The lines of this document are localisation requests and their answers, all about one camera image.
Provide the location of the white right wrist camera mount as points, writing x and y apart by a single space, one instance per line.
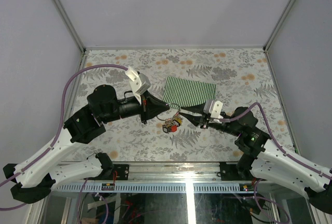
213 108

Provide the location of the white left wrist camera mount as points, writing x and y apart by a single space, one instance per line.
139 83

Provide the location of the floral tablecloth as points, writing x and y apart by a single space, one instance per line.
242 77

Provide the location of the yellow key tag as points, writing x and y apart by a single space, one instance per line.
178 121

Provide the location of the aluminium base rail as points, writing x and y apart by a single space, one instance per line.
170 177

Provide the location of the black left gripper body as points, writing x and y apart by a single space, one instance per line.
131 107

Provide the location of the aluminium frame post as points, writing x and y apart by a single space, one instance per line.
69 25
279 24

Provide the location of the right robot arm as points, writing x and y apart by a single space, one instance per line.
263 157

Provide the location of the red key tag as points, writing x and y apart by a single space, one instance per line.
173 128

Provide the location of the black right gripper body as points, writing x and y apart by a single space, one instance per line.
219 126

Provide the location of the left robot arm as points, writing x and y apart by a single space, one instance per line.
36 177

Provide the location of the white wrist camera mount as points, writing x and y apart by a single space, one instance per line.
139 83
213 108

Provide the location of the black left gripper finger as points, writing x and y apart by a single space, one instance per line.
151 113
155 105

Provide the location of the right aluminium frame post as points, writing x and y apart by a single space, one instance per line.
279 24

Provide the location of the silver keys bunch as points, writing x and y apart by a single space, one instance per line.
166 126

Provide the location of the left aluminium frame post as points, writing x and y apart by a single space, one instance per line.
69 25

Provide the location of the green white striped cloth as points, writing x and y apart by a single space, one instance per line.
185 93

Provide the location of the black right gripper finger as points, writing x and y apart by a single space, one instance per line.
198 109
197 121

